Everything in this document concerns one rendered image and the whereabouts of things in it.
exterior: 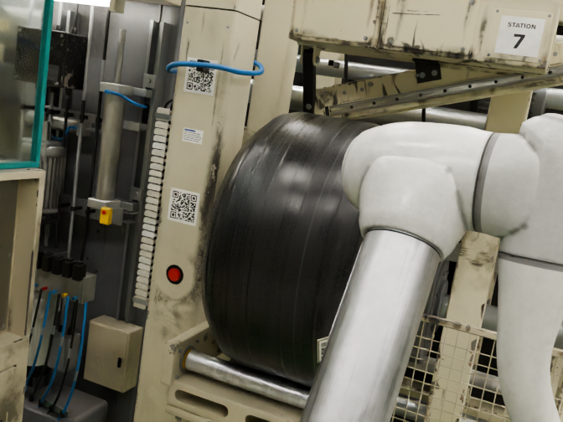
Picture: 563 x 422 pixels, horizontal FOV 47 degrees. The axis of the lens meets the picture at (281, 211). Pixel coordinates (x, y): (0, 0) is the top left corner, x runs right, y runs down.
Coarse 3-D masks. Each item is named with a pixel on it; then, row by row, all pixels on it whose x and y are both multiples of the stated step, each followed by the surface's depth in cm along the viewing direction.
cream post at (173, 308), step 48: (192, 0) 138; (240, 0) 135; (192, 48) 139; (240, 48) 140; (192, 96) 140; (240, 96) 145; (192, 144) 142; (240, 144) 150; (192, 240) 144; (192, 288) 145; (144, 336) 152; (144, 384) 153
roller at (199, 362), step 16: (192, 352) 140; (192, 368) 139; (208, 368) 137; (224, 368) 136; (240, 368) 135; (240, 384) 134; (256, 384) 133; (272, 384) 132; (288, 384) 132; (288, 400) 130; (304, 400) 129
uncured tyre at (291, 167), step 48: (288, 144) 123; (336, 144) 121; (240, 192) 119; (288, 192) 116; (336, 192) 114; (240, 240) 117; (288, 240) 114; (336, 240) 112; (240, 288) 118; (288, 288) 114; (336, 288) 113; (240, 336) 123; (288, 336) 117
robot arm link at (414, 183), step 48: (384, 144) 84; (432, 144) 81; (480, 144) 79; (384, 192) 81; (432, 192) 79; (384, 240) 80; (432, 240) 79; (384, 288) 77; (336, 336) 77; (384, 336) 75; (336, 384) 73; (384, 384) 74
